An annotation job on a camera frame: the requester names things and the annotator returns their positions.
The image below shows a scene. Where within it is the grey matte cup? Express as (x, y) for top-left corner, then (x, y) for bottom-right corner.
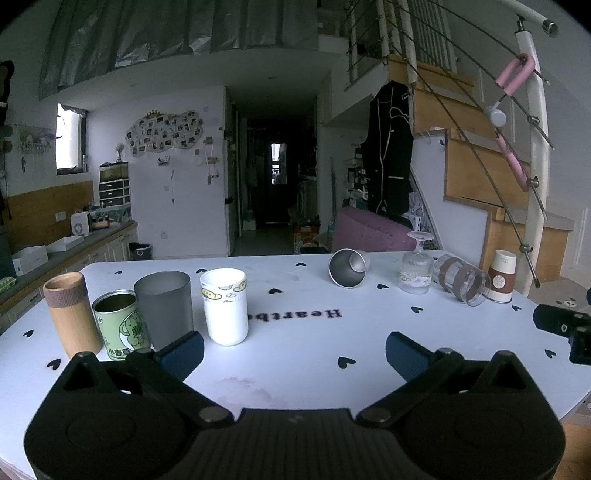
(134, 270), (194, 352)

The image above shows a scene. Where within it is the small drawer organizer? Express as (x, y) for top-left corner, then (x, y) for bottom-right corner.
(98, 178), (131, 209)

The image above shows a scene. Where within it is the black hanging coat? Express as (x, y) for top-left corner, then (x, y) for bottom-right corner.
(359, 80), (415, 219)

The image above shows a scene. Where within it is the glass fish tank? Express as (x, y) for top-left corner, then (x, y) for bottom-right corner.
(99, 162), (130, 182)

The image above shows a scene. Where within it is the white cardboard box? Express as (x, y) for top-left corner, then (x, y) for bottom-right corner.
(11, 245), (49, 277)

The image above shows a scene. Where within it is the wall hanging shelf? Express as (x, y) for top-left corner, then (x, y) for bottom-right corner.
(202, 136), (221, 186)

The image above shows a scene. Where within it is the green printed tin can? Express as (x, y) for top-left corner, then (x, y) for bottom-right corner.
(92, 289), (154, 361)

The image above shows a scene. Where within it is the purple armchair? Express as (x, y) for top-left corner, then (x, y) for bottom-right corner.
(332, 206), (415, 254)

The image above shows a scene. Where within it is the bamboo wooden cup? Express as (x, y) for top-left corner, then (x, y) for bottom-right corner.
(42, 272), (103, 360)

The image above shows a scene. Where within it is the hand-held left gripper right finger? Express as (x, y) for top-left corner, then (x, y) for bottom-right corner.
(356, 331), (530, 426)

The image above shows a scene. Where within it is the white printed cup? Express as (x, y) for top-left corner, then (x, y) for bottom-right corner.
(199, 268), (249, 346)

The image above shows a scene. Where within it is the window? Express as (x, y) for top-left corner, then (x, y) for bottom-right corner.
(56, 103), (88, 176)

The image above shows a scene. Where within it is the clear stemmed glass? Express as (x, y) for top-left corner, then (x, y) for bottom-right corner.
(397, 230), (436, 295)

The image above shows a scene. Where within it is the white stair railing post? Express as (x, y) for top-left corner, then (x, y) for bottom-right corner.
(514, 17), (558, 297)

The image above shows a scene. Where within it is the brown and white paper cup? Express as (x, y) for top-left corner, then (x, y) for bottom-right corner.
(484, 250), (518, 304)

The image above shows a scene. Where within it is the kitchen counter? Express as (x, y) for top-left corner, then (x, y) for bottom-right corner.
(0, 220), (139, 337)

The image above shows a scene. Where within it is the brown banded glass cup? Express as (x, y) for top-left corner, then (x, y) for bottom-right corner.
(431, 253), (491, 307)

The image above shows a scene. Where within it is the pink u-shaped trainer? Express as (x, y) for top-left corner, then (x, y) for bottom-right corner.
(494, 52), (537, 96)

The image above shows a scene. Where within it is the stainless steel cup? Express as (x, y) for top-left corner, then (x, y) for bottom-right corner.
(328, 248), (372, 288)

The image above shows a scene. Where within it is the wooden staircase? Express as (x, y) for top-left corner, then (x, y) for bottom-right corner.
(387, 53), (575, 284)

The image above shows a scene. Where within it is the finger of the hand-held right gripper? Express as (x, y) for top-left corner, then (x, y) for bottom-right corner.
(533, 303), (591, 337)

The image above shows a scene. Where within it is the pink handled grey roller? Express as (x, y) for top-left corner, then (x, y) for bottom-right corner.
(483, 104), (533, 193)

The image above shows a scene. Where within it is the colourful cardboard box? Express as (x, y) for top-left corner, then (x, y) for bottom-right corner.
(291, 220), (322, 253)

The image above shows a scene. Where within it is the white heart print tablecloth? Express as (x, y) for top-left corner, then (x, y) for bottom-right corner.
(0, 250), (591, 480)

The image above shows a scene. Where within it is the cloud shaped photo board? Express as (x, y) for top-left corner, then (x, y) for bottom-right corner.
(125, 109), (205, 158)

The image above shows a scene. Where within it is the white pegboard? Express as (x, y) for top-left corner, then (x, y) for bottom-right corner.
(17, 124), (59, 175)

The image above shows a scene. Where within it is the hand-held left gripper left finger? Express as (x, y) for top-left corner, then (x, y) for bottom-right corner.
(59, 330), (235, 424)

